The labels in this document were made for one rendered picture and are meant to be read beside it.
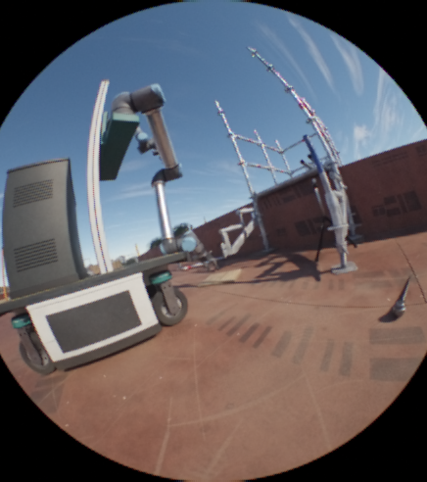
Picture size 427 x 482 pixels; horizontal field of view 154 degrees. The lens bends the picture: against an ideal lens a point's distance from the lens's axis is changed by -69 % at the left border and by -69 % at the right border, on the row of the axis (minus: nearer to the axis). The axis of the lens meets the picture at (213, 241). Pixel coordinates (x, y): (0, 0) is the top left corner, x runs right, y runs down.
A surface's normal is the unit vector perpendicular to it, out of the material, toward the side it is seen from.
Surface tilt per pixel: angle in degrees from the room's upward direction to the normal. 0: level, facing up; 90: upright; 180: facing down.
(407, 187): 90
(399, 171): 90
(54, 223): 90
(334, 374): 0
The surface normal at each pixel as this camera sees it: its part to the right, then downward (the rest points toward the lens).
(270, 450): -0.26, -0.97
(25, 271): 0.66, -0.17
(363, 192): -0.80, 0.22
